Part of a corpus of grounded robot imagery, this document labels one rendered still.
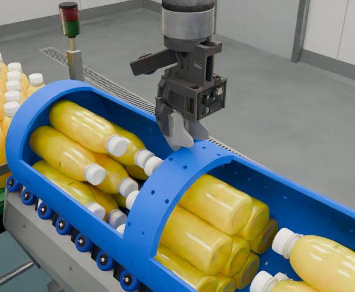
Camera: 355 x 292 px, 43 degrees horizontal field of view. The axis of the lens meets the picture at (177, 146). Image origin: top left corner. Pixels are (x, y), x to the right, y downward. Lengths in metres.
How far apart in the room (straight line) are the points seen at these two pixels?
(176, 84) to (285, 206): 0.33
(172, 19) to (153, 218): 0.30
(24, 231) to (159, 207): 0.57
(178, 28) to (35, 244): 0.72
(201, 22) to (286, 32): 4.06
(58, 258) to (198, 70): 0.62
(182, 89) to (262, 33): 4.24
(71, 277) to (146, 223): 0.40
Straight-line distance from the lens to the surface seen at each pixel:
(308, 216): 0.85
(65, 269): 1.10
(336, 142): 3.38
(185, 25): 0.64
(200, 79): 0.67
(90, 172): 0.92
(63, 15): 1.60
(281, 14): 4.71
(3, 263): 2.44
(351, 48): 4.38
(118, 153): 0.92
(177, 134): 0.74
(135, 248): 0.76
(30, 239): 1.20
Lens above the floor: 1.64
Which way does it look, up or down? 31 degrees down
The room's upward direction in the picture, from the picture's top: straight up
